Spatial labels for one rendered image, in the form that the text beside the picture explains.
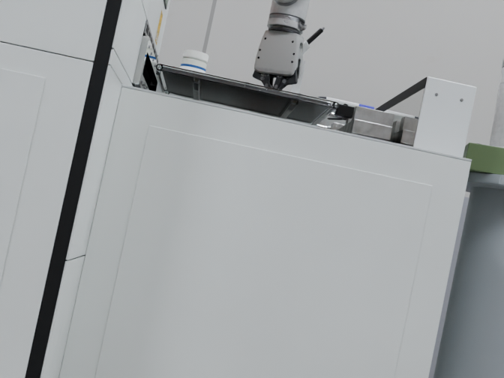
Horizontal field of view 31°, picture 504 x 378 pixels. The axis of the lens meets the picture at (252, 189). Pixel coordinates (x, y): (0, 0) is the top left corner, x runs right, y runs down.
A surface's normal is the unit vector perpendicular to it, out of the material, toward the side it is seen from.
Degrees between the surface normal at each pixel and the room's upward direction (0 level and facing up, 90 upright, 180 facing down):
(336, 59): 90
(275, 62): 96
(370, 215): 90
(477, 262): 90
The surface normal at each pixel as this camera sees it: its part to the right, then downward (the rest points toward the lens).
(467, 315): -0.62, -0.16
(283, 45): -0.30, -0.09
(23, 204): 0.05, -0.04
